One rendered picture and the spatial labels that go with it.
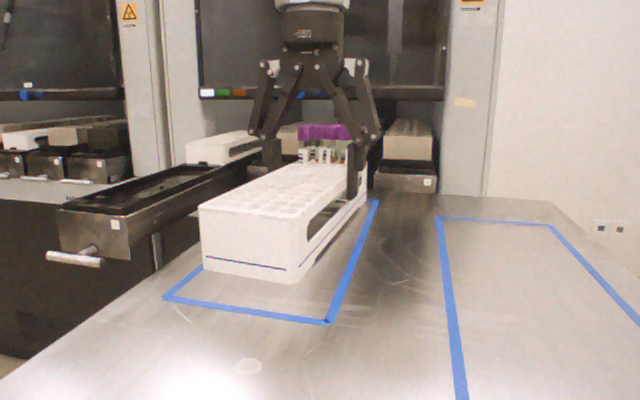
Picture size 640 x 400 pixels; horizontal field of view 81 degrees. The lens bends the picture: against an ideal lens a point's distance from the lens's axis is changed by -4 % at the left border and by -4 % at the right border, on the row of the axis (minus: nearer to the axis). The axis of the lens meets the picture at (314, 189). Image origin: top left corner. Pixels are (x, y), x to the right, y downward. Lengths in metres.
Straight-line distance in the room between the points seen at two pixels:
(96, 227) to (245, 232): 0.36
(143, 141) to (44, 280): 0.58
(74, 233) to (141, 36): 0.64
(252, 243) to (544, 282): 0.27
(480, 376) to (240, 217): 0.22
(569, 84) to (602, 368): 1.91
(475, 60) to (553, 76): 1.21
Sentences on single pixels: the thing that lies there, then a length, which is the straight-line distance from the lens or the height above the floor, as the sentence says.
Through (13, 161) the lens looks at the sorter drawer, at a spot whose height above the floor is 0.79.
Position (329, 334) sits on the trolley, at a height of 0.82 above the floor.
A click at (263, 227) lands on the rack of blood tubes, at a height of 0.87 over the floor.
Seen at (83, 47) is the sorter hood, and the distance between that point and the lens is 1.31.
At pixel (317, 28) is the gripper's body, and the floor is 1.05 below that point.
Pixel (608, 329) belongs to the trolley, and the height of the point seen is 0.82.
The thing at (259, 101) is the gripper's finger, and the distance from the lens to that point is 0.52.
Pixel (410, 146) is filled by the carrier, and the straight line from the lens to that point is 0.94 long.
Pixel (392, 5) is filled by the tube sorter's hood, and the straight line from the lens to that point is 0.95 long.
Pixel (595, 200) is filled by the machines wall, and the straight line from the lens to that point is 2.29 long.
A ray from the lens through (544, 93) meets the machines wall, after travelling 2.14.
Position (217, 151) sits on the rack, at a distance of 0.93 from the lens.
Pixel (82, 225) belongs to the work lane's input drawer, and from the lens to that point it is 0.70.
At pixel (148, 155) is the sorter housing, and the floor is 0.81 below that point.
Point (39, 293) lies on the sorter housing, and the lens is 1.57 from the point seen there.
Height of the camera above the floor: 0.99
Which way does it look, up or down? 14 degrees down
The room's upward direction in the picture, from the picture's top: straight up
